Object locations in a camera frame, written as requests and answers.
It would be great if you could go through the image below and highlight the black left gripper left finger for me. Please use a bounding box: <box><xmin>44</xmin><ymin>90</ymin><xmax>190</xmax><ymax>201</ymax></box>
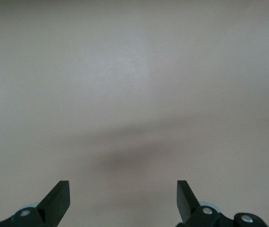
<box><xmin>0</xmin><ymin>180</ymin><xmax>71</xmax><ymax>227</ymax></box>

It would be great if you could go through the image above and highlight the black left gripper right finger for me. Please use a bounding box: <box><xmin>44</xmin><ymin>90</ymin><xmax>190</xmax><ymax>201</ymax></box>
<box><xmin>175</xmin><ymin>180</ymin><xmax>268</xmax><ymax>227</ymax></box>

